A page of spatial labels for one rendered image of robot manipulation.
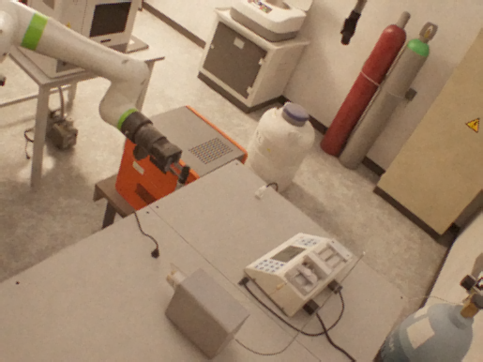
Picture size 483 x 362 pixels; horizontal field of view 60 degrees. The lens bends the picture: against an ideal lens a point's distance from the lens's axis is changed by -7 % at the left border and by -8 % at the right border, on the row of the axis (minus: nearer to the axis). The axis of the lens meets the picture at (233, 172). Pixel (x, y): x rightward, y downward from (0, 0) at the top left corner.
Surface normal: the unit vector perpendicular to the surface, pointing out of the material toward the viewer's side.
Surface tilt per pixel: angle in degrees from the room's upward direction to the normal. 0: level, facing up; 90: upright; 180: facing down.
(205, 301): 0
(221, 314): 0
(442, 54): 90
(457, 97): 90
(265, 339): 0
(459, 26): 90
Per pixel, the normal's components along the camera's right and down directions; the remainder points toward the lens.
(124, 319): 0.33, -0.73
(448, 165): -0.59, 0.33
